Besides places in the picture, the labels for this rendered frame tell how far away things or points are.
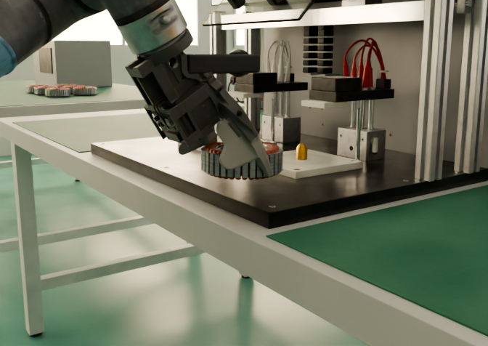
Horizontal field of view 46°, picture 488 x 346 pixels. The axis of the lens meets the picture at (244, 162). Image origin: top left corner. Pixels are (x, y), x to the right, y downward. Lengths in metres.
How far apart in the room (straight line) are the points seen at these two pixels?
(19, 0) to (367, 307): 0.47
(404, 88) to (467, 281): 0.62
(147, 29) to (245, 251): 0.28
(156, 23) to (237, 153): 0.18
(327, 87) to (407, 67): 0.21
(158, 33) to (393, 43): 0.62
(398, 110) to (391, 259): 0.57
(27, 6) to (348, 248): 0.44
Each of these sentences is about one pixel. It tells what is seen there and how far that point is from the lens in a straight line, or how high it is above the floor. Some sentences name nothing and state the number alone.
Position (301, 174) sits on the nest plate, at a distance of 0.90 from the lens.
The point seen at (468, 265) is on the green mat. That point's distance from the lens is 0.65.
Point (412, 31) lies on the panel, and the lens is 1.15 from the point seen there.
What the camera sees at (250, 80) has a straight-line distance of 1.18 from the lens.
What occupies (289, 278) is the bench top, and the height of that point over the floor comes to 0.72.
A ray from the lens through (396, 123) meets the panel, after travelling 1.17.
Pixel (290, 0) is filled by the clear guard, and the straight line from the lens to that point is 0.80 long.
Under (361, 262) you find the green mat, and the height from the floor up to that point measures 0.75.
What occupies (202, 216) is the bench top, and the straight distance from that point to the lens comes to 0.78.
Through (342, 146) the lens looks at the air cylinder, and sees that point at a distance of 1.09.
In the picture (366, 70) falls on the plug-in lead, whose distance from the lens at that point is 1.05.
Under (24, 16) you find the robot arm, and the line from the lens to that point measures 0.66.
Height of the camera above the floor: 0.97
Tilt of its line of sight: 11 degrees down
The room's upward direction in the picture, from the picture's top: straight up
